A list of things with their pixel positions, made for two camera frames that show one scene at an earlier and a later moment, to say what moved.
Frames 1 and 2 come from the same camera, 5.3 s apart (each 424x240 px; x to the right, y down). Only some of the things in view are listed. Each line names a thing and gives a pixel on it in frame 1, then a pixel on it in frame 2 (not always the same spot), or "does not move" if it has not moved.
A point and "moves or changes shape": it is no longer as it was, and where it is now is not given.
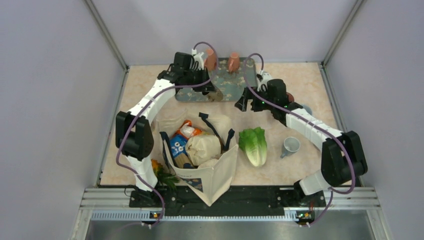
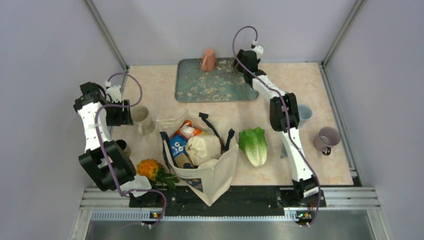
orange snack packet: [187, 130] does not move
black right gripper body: [257, 106] to [239, 67]
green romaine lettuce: [253, 141] does not move
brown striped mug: [215, 96] moves or changes shape
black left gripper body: [195, 75] to [115, 116]
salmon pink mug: [210, 61] does not move
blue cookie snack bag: [178, 143] does not move
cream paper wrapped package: [200, 148] does not move
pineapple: [165, 179] does not move
